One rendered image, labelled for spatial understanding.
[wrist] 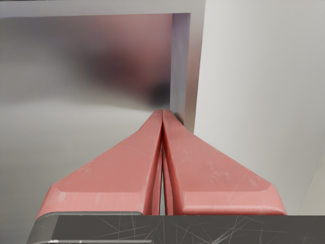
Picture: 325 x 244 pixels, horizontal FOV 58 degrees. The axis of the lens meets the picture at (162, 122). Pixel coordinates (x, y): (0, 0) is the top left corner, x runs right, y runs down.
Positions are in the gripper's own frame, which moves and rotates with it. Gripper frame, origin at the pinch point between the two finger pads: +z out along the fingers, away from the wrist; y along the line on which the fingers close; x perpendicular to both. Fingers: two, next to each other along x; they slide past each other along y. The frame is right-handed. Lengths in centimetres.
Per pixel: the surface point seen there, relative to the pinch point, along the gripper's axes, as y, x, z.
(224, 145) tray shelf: -3.4, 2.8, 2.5
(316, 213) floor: -93, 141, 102
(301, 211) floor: -83, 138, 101
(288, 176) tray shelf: -7.8, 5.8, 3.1
